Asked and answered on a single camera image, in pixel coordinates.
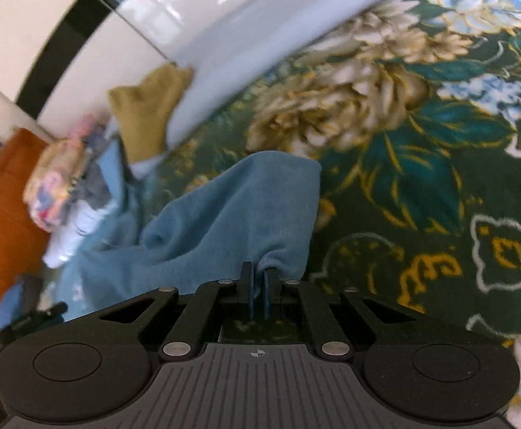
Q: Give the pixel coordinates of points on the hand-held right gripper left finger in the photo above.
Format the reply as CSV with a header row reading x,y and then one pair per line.
x,y
248,292

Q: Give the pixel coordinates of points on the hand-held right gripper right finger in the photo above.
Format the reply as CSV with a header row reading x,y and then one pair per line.
x,y
268,295

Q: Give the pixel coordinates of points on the blue cloth garment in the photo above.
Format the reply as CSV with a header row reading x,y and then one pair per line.
x,y
224,214

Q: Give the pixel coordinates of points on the folded blue cloth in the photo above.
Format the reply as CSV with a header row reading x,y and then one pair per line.
x,y
10,308

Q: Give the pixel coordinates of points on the orange wooden headboard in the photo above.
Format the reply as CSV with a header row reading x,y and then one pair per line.
x,y
1,232

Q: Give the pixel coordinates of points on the colourful folded blanket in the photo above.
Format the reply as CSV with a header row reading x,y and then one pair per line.
x,y
50,178

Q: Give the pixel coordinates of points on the grey clothing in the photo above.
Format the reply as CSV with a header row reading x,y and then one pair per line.
x,y
95,190

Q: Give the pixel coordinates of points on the green floral blanket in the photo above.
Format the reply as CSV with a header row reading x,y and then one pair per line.
x,y
421,187

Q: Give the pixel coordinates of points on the mustard yellow cloth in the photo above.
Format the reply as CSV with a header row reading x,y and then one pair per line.
x,y
148,107

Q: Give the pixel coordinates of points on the light blue floral quilt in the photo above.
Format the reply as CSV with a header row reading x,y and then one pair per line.
x,y
260,44

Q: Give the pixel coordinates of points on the white glossy wardrobe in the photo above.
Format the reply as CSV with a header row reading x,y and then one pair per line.
x,y
153,9

